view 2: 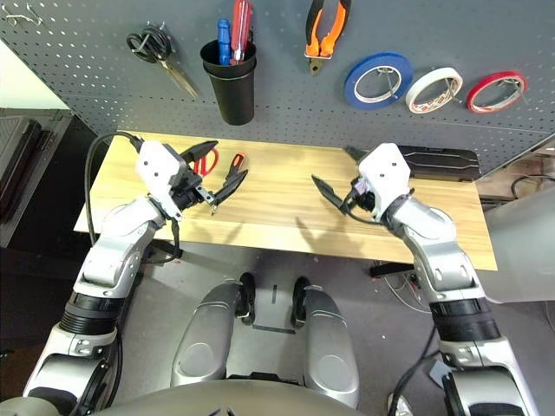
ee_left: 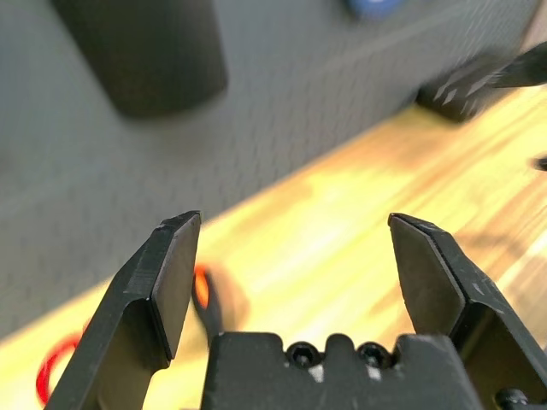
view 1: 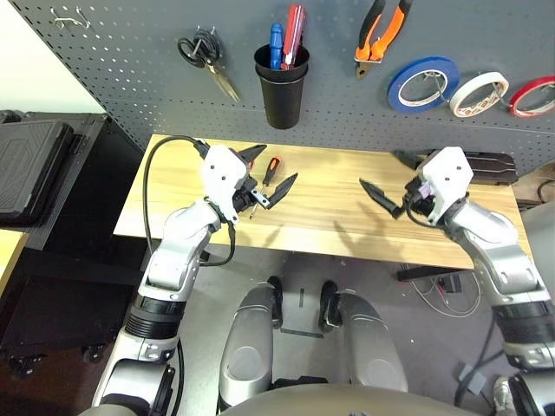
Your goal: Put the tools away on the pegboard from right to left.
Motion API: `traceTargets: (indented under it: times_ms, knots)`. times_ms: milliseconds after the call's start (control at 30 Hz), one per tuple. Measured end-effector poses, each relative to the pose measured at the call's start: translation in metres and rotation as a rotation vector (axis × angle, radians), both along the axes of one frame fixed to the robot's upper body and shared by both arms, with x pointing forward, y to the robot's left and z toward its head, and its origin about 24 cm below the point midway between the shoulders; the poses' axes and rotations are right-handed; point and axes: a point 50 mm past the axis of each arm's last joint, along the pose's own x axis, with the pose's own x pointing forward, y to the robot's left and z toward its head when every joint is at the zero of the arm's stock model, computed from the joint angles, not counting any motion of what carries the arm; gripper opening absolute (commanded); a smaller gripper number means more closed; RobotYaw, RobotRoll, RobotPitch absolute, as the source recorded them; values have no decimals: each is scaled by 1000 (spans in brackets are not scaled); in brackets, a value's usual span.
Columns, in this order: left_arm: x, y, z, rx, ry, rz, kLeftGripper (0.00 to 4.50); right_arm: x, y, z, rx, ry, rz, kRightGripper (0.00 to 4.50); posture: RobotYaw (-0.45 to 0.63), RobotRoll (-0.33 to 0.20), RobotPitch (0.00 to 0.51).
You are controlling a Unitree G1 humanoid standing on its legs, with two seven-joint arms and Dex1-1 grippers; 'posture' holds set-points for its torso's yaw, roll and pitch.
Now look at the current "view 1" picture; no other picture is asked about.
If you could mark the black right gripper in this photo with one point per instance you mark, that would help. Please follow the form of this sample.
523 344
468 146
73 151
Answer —
420 197

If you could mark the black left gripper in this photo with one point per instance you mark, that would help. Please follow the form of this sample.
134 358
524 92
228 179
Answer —
249 197

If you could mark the orange and black screwdriver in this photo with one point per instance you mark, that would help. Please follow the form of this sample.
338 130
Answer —
272 167

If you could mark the white tape roll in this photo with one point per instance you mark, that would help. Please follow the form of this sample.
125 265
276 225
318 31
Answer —
457 104

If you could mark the orange and black pliers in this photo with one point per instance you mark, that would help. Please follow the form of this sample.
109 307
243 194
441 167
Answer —
392 30

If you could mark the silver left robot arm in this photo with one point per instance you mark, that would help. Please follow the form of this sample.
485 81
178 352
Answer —
182 247

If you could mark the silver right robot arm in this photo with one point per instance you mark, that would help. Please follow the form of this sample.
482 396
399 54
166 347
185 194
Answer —
490 242

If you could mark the grey metal pegboard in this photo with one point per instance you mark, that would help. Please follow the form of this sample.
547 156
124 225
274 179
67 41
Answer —
130 65

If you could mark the black plastic cup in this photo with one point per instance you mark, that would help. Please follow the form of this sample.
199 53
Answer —
282 106
282 73

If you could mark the blue tape roll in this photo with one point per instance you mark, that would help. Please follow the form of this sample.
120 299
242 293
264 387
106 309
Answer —
393 93

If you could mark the black tool case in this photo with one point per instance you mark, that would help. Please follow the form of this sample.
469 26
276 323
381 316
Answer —
494 169

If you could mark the metal tape hook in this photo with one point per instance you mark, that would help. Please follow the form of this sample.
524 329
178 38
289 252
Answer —
440 86
498 93

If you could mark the black power adapter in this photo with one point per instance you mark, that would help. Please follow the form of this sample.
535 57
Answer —
451 284

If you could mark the black left robot foot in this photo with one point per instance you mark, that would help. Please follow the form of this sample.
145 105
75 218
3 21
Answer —
276 299

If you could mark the black robot foot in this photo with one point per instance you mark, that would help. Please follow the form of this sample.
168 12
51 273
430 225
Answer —
329 303
276 299

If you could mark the red tape roll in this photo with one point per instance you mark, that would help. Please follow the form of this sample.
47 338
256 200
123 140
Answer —
516 108

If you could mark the black right robot foot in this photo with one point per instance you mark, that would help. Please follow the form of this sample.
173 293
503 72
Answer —
329 303

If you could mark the metal scissors hook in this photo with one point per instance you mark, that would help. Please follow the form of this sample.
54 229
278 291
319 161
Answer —
199 43

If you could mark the silver right robot leg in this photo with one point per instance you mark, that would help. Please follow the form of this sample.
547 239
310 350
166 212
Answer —
373 346

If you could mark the silver robot leg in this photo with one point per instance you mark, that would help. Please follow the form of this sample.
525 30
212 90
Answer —
247 346
373 346

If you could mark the silver left robot leg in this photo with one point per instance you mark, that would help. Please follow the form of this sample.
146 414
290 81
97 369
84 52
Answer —
247 346

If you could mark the black wheeled cabinet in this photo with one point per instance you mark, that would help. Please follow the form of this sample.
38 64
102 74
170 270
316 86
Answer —
86 195

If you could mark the grey power brick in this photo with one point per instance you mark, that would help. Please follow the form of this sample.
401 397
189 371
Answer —
472 381

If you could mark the grey robot torso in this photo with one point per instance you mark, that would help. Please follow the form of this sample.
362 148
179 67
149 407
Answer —
303 403

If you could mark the black ribbed hard case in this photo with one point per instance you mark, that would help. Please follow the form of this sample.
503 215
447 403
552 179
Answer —
30 169

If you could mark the grey sneaker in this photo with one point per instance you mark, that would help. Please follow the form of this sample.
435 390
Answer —
507 396

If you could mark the yellow wooden side table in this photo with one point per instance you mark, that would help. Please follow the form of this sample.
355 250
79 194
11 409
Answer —
8 260

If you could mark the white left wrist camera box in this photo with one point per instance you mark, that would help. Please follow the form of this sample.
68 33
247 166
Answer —
221 173

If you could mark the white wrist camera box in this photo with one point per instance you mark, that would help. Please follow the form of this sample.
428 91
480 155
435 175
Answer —
221 173
446 173

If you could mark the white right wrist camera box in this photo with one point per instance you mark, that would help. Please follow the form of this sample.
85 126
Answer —
446 173

